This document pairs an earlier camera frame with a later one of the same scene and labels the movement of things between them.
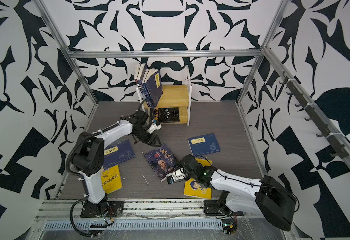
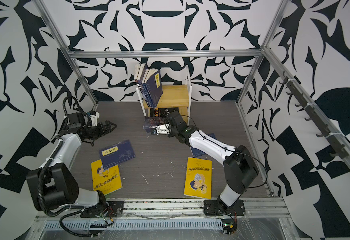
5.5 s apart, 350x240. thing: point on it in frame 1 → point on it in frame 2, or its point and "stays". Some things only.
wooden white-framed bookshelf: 176,96 stays
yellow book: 110,177 stays
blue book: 117,153 stays
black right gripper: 182,164 → 171,135
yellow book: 193,189 stays
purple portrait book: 162,160 → 151,122
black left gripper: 150,142 → 102,131
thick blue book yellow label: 151,85 stays
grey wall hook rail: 338,148 stays
